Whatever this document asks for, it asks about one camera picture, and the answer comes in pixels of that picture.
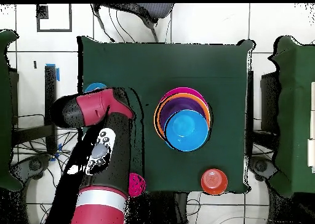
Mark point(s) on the black box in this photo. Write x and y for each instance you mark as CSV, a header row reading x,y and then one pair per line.
x,y
269,103

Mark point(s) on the large pink bowl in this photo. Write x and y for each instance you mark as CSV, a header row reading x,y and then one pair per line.
x,y
183,90

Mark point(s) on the large blue bowl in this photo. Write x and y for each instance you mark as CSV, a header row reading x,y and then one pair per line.
x,y
187,130

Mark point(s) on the blue tape strip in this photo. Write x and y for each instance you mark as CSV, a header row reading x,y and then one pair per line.
x,y
58,75

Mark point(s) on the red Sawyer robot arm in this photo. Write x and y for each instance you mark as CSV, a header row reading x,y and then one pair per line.
x,y
98,108

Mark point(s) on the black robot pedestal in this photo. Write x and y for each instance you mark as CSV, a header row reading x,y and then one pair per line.
x,y
162,209

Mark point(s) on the grey office chair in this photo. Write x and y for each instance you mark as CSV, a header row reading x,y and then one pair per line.
x,y
155,11

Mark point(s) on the large orange bowl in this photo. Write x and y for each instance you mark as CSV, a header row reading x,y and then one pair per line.
x,y
157,121

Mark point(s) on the grey pedestal foot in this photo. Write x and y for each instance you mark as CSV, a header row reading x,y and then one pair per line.
x,y
34,165
262,166

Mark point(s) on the black table frame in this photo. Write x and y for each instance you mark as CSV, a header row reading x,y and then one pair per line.
x,y
50,81
250,98

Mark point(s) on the small blue bowl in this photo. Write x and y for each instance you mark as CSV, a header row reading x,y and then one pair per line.
x,y
94,86

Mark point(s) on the small orange bowl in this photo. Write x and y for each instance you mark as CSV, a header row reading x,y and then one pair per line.
x,y
214,182

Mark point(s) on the purple bowl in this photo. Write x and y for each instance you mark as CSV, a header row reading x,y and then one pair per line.
x,y
172,108

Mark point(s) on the small pink bowl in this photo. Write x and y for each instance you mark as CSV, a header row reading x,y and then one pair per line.
x,y
137,184

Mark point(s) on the green cloth side table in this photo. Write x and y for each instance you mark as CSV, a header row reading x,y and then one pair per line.
x,y
295,110
5,110

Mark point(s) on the dark green tablecloth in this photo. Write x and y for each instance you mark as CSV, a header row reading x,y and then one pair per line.
x,y
172,61

